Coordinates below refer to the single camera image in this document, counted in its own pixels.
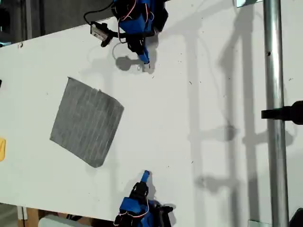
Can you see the black camera box white label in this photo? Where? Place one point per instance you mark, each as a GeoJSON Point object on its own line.
{"type": "Point", "coordinates": [165, 214]}

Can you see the small table edge clip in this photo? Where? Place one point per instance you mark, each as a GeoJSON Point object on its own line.
{"type": "Point", "coordinates": [20, 45]}

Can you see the grey striped towel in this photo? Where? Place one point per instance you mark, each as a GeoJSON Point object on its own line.
{"type": "Point", "coordinates": [87, 120]}

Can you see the black clamp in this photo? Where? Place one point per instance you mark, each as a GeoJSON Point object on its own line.
{"type": "Point", "coordinates": [288, 113]}

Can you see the black camera box silver face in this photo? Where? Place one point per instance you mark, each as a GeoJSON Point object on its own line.
{"type": "Point", "coordinates": [98, 30]}

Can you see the person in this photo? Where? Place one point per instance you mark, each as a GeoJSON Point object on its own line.
{"type": "Point", "coordinates": [297, 218]}

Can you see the yellow object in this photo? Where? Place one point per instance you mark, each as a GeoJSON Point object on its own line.
{"type": "Point", "coordinates": [2, 149]}

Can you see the steel post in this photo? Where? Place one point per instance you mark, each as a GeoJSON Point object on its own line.
{"type": "Point", "coordinates": [275, 71]}

